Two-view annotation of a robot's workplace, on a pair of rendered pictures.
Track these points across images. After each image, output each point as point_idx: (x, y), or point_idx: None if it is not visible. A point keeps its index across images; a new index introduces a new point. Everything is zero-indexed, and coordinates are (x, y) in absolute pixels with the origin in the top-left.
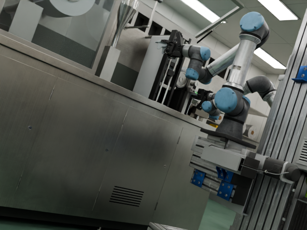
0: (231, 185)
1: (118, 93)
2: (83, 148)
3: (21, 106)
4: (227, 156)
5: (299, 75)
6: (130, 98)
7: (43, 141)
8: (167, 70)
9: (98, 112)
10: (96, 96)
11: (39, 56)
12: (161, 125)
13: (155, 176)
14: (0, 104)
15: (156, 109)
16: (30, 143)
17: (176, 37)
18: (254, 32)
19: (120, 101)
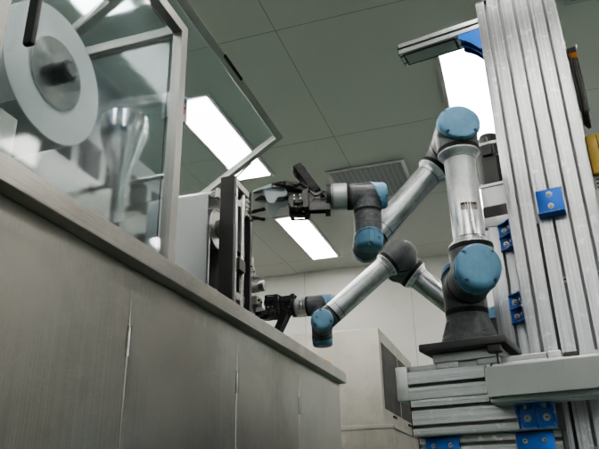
0: (550, 434)
1: (222, 315)
2: None
3: (79, 394)
4: (567, 366)
5: (543, 208)
6: (235, 326)
7: None
8: (236, 261)
9: (203, 373)
10: (194, 331)
11: (105, 233)
12: (277, 378)
13: None
14: (35, 400)
15: (266, 344)
16: None
17: (218, 195)
18: (473, 140)
19: (225, 336)
